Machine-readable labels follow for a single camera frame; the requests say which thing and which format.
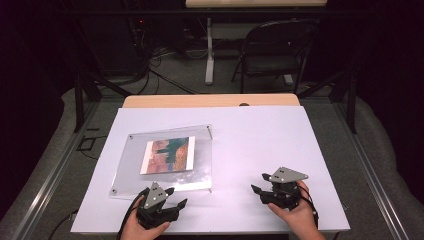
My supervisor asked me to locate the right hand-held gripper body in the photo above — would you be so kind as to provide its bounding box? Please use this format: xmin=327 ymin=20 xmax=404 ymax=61
xmin=259 ymin=166 xmax=310 ymax=212

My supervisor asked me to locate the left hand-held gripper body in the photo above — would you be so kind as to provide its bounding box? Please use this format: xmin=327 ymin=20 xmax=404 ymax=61
xmin=136 ymin=181 xmax=180 ymax=231

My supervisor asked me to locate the clear acrylic photo frame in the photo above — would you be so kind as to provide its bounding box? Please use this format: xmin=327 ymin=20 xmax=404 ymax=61
xmin=108 ymin=124 xmax=215 ymax=201

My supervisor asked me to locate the painting print with white border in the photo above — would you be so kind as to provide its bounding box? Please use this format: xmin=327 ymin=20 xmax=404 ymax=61
xmin=139 ymin=135 xmax=197 ymax=176

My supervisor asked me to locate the person's left hand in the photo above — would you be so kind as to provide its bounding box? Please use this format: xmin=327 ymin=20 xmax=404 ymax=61
xmin=120 ymin=196 xmax=172 ymax=240

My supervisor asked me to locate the person's right hand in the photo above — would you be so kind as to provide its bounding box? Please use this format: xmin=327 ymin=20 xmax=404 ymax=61
xmin=267 ymin=180 xmax=326 ymax=240

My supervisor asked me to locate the white table board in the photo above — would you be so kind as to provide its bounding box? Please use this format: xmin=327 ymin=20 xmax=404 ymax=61
xmin=70 ymin=105 xmax=351 ymax=235

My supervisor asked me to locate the wooden table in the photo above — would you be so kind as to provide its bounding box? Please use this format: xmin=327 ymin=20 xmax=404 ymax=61
xmin=122 ymin=93 xmax=301 ymax=109

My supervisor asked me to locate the black metal stand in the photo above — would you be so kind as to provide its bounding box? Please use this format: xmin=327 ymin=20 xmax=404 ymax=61
xmin=296 ymin=68 xmax=360 ymax=135
xmin=72 ymin=68 xmax=134 ymax=134

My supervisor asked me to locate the black folding chair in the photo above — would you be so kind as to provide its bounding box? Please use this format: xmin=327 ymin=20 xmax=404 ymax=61
xmin=231 ymin=19 xmax=320 ymax=95

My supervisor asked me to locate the white desk leg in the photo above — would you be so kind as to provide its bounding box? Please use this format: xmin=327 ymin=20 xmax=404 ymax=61
xmin=204 ymin=17 xmax=216 ymax=86

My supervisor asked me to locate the dark equipment rack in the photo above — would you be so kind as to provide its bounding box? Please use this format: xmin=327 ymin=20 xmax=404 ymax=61
xmin=121 ymin=0 xmax=158 ymax=73

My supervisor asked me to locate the light wooden desk top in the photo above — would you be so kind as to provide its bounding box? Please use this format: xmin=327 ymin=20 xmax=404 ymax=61
xmin=184 ymin=0 xmax=329 ymax=9

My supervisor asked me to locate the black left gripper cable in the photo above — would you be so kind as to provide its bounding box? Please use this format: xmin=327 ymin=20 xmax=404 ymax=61
xmin=115 ymin=187 xmax=151 ymax=240

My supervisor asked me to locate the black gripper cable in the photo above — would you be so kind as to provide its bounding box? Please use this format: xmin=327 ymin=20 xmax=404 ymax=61
xmin=298 ymin=184 xmax=320 ymax=231
xmin=115 ymin=187 xmax=151 ymax=240

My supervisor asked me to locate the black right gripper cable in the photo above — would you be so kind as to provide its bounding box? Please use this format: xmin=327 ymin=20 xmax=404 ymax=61
xmin=298 ymin=184 xmax=320 ymax=231

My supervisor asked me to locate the aluminium floor rail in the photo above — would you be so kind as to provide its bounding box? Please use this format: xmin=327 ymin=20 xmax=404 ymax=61
xmin=9 ymin=99 xmax=102 ymax=240
xmin=332 ymin=99 xmax=412 ymax=240

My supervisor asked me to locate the thin black floor cable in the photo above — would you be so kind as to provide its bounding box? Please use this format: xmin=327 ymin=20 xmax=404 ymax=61
xmin=46 ymin=209 xmax=80 ymax=240

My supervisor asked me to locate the tangle of black floor cables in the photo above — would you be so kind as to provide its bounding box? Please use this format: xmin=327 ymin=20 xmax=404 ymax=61
xmin=131 ymin=43 xmax=201 ymax=96

